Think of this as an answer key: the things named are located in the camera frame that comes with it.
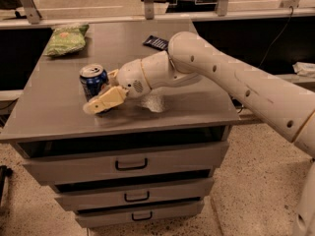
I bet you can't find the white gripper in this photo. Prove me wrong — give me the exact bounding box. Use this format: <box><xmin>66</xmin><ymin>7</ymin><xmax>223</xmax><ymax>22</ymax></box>
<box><xmin>83</xmin><ymin>59</ymin><xmax>151</xmax><ymax>114</ymax></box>

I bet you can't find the blue pepsi can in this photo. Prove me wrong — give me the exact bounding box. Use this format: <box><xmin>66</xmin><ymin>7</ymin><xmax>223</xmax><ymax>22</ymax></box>
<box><xmin>80</xmin><ymin>64</ymin><xmax>108</xmax><ymax>100</ymax></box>

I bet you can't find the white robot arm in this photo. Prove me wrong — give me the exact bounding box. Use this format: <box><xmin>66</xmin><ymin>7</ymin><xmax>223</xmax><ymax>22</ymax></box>
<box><xmin>84</xmin><ymin>31</ymin><xmax>315</xmax><ymax>158</ymax></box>

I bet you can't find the dark blue snack packet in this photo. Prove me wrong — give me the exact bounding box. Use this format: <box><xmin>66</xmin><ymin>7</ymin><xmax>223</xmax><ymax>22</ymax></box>
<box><xmin>143</xmin><ymin>35</ymin><xmax>168</xmax><ymax>51</ymax></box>

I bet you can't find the green chip bag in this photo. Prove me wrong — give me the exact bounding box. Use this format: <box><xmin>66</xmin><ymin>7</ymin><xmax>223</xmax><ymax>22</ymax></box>
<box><xmin>44</xmin><ymin>24</ymin><xmax>90</xmax><ymax>57</ymax></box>

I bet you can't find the grey drawer cabinet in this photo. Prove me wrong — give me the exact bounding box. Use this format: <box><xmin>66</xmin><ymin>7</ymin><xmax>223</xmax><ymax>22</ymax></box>
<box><xmin>1</xmin><ymin>21</ymin><xmax>238</xmax><ymax>216</ymax></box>

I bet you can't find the top grey drawer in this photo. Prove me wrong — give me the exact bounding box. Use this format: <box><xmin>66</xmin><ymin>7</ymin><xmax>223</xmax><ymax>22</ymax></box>
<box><xmin>24</xmin><ymin>142</ymin><xmax>229</xmax><ymax>185</ymax></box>

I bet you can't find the grey drawer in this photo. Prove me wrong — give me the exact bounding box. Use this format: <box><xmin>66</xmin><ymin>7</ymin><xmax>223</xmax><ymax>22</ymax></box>
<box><xmin>55</xmin><ymin>178</ymin><xmax>214</xmax><ymax>211</ymax></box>
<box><xmin>76</xmin><ymin>200</ymin><xmax>204</xmax><ymax>228</ymax></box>
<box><xmin>24</xmin><ymin>142</ymin><xmax>229</xmax><ymax>185</ymax></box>

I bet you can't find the middle grey drawer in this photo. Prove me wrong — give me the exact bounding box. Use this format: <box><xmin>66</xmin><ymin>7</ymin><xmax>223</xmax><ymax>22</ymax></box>
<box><xmin>55</xmin><ymin>178</ymin><xmax>214</xmax><ymax>211</ymax></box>

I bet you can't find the bottom grey drawer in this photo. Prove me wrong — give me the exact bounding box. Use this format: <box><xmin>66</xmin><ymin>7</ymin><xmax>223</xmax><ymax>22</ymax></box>
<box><xmin>76</xmin><ymin>200</ymin><xmax>204</xmax><ymax>228</ymax></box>

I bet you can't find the black object at left floor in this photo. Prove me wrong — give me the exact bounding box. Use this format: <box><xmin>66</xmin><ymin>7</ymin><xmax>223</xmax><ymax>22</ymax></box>
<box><xmin>0</xmin><ymin>165</ymin><xmax>13</xmax><ymax>204</ymax></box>

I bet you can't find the white cloth on ledge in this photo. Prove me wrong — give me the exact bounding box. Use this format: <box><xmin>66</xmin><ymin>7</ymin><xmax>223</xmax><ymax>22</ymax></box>
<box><xmin>292</xmin><ymin>62</ymin><xmax>315</xmax><ymax>78</ymax></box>

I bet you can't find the grey metal railing frame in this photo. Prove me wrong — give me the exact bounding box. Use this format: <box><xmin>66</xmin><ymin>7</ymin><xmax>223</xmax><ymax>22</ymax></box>
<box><xmin>0</xmin><ymin>0</ymin><xmax>315</xmax><ymax>30</ymax></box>

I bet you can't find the black cable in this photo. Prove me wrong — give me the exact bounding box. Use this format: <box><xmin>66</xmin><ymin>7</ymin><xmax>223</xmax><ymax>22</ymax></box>
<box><xmin>230</xmin><ymin>5</ymin><xmax>295</xmax><ymax>114</ymax></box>

